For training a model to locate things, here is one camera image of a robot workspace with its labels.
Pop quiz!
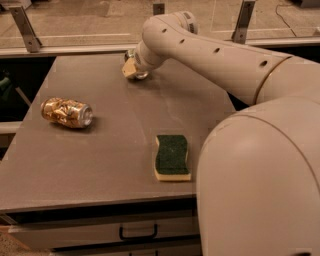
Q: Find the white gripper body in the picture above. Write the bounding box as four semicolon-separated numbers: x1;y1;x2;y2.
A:
134;41;164;71

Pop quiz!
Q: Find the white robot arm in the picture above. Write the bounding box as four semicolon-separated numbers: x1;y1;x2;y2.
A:
122;11;320;256

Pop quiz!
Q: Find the grey drawer cabinet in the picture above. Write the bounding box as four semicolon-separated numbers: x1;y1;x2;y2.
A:
0;54;233;256

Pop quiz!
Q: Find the metal railing bracket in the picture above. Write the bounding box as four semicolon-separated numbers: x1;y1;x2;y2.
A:
153;3;165;15
231;0;256;44
9;6;42;53

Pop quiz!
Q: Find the black upper drawer handle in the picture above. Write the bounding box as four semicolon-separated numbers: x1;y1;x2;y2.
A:
118;224;158;241

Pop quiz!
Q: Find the green and yellow sponge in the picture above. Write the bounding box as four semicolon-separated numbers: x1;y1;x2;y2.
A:
154;135;191;182

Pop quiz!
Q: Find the right metal railing bracket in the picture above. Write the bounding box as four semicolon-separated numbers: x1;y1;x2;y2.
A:
231;0;256;44

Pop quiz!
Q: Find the brown crumpled soda can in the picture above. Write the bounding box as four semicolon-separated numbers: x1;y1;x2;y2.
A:
41;97;93;129

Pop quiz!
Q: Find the left metal railing bracket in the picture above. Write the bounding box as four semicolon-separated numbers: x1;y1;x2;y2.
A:
9;6;42;53

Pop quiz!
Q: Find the green soda can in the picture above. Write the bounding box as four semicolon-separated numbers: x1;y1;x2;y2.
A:
124;49;148;80

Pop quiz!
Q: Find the middle metal railing bracket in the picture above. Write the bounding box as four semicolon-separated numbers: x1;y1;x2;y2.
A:
153;3;165;15

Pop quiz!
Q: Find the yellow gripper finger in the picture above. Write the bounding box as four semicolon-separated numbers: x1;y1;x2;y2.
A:
122;58;137;79

